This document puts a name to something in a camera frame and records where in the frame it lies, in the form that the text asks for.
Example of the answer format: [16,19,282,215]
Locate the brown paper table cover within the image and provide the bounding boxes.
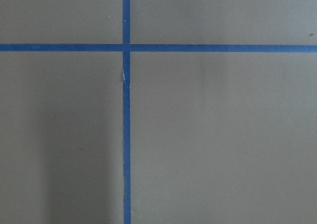
[0,0,317,224]

